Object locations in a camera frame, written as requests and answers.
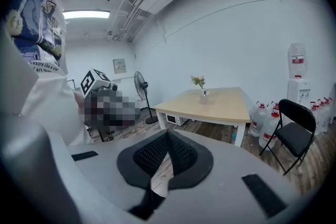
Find light wooden table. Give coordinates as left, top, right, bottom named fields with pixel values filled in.
left=152, top=87, right=251, bottom=148

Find rectangular ceiling light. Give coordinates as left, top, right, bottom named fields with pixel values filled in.
left=62, top=9, right=111, bottom=20

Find grey wall electrical panel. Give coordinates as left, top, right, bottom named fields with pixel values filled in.
left=112, top=58, right=128, bottom=74

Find black folding chair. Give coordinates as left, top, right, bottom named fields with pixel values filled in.
left=259, top=99, right=317, bottom=176

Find white microwave oven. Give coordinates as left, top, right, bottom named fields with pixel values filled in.
left=165, top=113, right=189, bottom=126

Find pink flowers in vase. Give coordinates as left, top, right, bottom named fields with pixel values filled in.
left=190, top=75, right=207, bottom=95

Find black standing fan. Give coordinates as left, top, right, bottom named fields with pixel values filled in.
left=133, top=70, right=159, bottom=124

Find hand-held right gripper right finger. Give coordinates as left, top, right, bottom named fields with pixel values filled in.
left=167, top=130, right=214, bottom=190

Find white cardboard boxes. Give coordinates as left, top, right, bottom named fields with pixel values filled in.
left=287, top=78, right=312, bottom=108

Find large dispenser water bottle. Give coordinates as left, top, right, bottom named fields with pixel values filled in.
left=287, top=43, right=308, bottom=80

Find group of clear water jugs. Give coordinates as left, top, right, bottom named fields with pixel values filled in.
left=248, top=97, right=334, bottom=151

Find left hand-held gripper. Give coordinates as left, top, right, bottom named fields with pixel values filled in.
left=80, top=68, right=119, bottom=100

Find person in white printed shirt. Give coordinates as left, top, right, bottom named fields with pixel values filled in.
left=5, top=0, right=93, bottom=147

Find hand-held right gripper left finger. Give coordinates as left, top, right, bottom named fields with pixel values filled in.
left=117, top=130, right=170, bottom=190

